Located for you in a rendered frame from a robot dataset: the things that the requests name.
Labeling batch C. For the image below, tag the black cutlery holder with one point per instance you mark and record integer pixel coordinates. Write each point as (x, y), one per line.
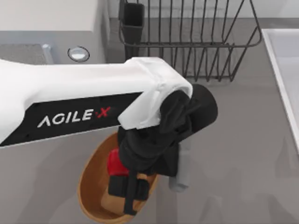
(132, 21)

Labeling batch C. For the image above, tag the grey metal tap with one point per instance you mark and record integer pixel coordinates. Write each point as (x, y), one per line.
(46, 52)

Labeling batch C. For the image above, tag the red and black block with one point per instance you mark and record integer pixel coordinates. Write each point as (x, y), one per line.
(116, 163)

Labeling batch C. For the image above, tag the white shallow tray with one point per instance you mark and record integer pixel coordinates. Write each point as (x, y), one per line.
(285, 70)

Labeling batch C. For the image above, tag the wooden bowl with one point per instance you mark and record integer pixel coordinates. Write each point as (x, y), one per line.
(93, 182)

